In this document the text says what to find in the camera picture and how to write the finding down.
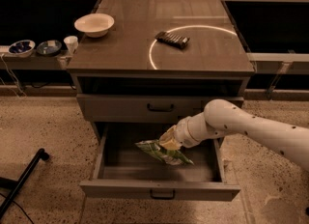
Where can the grey drawer cabinet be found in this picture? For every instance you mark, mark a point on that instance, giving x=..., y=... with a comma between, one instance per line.
x=128, y=60

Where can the blue patterned bowl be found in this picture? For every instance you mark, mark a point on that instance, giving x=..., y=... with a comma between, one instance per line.
x=22, y=48

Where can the white paper cup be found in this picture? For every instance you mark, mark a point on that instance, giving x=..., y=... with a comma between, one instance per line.
x=71, y=43

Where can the black chair leg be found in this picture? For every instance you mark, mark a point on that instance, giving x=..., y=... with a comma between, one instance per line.
x=14, y=186

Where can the green jalapeno chip bag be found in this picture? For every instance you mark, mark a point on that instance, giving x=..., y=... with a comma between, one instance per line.
x=155, y=150

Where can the open lower drawer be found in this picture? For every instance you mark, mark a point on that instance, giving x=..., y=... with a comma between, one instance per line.
x=122, y=170

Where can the low grey side shelf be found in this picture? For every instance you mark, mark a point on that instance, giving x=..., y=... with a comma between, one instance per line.
x=35, y=62

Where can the large white bowl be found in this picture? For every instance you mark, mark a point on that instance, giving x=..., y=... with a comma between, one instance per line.
x=94, y=25

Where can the closed upper drawer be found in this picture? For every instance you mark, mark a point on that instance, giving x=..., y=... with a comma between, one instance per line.
x=139, y=109

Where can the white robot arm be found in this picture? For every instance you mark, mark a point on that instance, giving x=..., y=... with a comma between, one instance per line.
x=220, y=118

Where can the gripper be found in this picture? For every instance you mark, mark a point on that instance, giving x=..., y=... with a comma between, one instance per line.
x=181, y=133

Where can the blue grey bowl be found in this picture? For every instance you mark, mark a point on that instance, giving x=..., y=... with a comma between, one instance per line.
x=49, y=48

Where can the dark snack bar packet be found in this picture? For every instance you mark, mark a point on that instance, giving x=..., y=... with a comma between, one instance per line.
x=171, y=39

